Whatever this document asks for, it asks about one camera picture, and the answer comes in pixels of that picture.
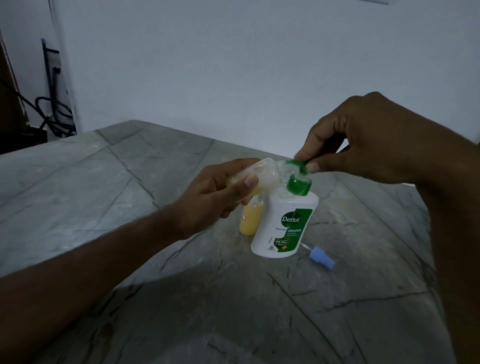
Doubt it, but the person's right hand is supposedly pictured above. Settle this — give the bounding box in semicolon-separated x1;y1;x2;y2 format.
293;91;440;185

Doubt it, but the person's left hand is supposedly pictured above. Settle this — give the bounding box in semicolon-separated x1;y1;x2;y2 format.
174;158;262;241

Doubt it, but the small clear bottle red label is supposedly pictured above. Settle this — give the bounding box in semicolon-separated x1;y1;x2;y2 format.
239;198;265;236

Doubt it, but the small clear bottle blue cap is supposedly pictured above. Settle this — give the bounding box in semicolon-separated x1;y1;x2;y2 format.
224;158;292;198

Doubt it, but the white green hand sanitizer bottle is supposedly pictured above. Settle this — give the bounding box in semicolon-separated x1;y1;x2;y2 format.
250;159;320;259

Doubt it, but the small blue spray cap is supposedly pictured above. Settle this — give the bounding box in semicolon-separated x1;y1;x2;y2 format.
299;243;336;270

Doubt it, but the person's right forearm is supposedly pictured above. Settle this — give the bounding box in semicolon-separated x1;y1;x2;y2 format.
414;123;480;364

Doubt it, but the person's left forearm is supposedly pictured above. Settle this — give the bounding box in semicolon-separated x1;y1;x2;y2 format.
0;213;192;364

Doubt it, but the dark box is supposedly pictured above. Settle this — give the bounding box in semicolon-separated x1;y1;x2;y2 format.
26;126;49;143

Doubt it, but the brown wooden door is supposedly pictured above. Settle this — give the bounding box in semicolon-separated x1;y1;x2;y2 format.
0;29;29;153

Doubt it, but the black coiled hose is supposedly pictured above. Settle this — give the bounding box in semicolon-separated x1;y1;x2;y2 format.
34;96;77;138

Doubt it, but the thin black cable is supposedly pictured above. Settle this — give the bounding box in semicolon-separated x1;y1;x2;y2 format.
0;78;46;123

